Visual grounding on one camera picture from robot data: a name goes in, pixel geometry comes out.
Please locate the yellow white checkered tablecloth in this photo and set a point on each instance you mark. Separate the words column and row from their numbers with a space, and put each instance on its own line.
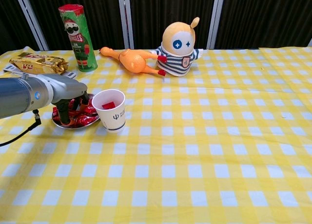
column 195, row 148

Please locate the round metal plate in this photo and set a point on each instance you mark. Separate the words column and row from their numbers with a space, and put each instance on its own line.
column 73, row 127

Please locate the white frame post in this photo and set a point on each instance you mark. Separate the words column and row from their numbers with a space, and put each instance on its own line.
column 125, row 19
column 310, row 43
column 29, row 14
column 215, row 19

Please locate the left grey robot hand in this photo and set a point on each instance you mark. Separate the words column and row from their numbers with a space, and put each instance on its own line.
column 68, row 87

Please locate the gold foil snack packet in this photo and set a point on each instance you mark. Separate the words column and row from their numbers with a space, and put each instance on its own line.
column 36, row 63

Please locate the black pleated curtain panel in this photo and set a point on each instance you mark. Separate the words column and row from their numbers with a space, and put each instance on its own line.
column 156, row 9
column 9, row 19
column 263, row 19
column 102, row 19

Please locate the red candy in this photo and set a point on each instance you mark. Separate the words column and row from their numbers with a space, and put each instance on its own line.
column 108, row 105
column 55, row 111
column 89, row 108
column 84, row 119

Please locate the white paper cup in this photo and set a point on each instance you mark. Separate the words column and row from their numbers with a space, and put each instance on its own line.
column 114, row 119

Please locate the white flat tray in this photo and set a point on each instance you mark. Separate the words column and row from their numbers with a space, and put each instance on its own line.
column 71, row 75

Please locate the green red Pringles can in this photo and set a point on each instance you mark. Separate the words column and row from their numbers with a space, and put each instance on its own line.
column 78, row 38

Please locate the orange rubber chicken toy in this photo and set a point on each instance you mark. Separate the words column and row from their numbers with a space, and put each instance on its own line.
column 132, row 61

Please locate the yellow plush striped sweater toy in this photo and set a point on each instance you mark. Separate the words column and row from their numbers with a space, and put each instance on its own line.
column 175, row 60

